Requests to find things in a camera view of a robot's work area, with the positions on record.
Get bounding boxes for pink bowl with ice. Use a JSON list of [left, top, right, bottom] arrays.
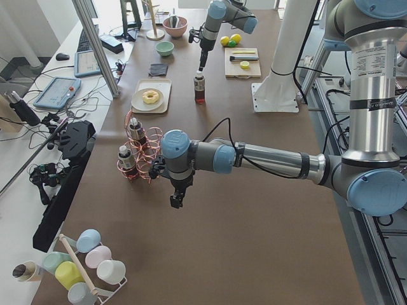
[[162, 15, 188, 38]]

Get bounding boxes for tea bottle back left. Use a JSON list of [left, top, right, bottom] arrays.
[[118, 145, 139, 181]]

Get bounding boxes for aluminium camera post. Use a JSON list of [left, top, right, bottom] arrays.
[[72, 0, 120, 98]]

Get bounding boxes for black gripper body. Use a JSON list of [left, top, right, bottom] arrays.
[[170, 176, 193, 197], [200, 49, 209, 65]]

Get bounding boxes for half lemon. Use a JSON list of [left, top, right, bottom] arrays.
[[240, 61, 250, 70]]

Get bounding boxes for white round plate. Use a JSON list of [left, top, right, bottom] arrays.
[[132, 88, 164, 111]]

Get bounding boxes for whole lemon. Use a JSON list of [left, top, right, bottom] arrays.
[[220, 36, 230, 46], [230, 34, 242, 44]]

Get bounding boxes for metal scoop in bowl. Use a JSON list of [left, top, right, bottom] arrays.
[[169, 8, 179, 29]]

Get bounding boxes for green bowl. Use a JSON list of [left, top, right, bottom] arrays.
[[155, 41, 174, 57]]

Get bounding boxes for tea bottle back right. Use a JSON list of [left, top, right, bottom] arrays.
[[128, 118, 147, 149]]

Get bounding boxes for blue teach pendant near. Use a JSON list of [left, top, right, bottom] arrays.
[[33, 77, 81, 110]]

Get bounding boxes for paper cup with metal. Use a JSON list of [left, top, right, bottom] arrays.
[[12, 261, 43, 281]]

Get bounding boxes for yellow plastic knife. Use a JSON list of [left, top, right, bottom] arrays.
[[232, 50, 256, 54]]

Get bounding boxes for grey blue cup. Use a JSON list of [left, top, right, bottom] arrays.
[[67, 282, 97, 305]]

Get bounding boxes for blue teach pendant far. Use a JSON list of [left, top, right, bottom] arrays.
[[74, 50, 101, 78]]

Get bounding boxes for copper wire bottle rack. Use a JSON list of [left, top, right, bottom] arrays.
[[116, 111, 163, 184]]

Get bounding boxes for blue teach pendant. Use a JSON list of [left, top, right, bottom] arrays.
[[74, 50, 101, 78], [33, 77, 81, 110]]

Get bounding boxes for computer mouse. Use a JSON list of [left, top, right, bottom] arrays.
[[55, 53, 70, 61]]

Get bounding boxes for white cup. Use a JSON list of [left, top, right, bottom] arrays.
[[97, 259, 126, 285]]

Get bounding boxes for grey folded cloth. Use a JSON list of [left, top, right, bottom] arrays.
[[148, 63, 169, 76]]

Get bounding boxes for tea bottle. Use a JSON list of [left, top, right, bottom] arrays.
[[118, 145, 139, 181], [194, 71, 205, 104], [128, 118, 147, 149]]

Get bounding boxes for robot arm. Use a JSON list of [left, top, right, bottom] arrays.
[[151, 1, 406, 217], [190, 1, 258, 71]]

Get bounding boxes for mint green cup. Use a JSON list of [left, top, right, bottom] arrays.
[[42, 251, 72, 275]]

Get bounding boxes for white wire cup rack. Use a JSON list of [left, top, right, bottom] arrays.
[[55, 229, 128, 304]]

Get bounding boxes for green lime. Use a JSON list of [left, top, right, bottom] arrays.
[[227, 40, 237, 48]]

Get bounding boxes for pink cup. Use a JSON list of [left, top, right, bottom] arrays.
[[85, 245, 112, 269]]

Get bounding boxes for yellow cup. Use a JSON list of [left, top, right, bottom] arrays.
[[55, 261, 85, 290]]

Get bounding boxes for cream rabbit tray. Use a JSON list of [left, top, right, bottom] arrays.
[[131, 78, 172, 114]]

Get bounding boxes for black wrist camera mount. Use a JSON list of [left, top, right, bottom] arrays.
[[148, 155, 170, 179]]

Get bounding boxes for wooden stand with round base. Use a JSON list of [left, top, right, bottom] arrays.
[[142, 0, 165, 41]]

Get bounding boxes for glazed donut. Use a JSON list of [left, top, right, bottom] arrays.
[[142, 90, 160, 104]]

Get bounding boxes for tea bottle front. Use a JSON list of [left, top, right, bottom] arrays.
[[194, 71, 205, 104]]

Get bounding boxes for black keyboard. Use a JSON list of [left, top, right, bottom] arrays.
[[76, 29, 92, 53]]

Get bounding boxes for whole lemon lower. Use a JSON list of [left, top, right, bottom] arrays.
[[220, 36, 230, 46]]

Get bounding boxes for bamboo cutting board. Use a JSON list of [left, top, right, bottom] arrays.
[[224, 48, 261, 78]]

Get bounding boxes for whole lemon upper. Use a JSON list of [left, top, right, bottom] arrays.
[[230, 34, 242, 44]]

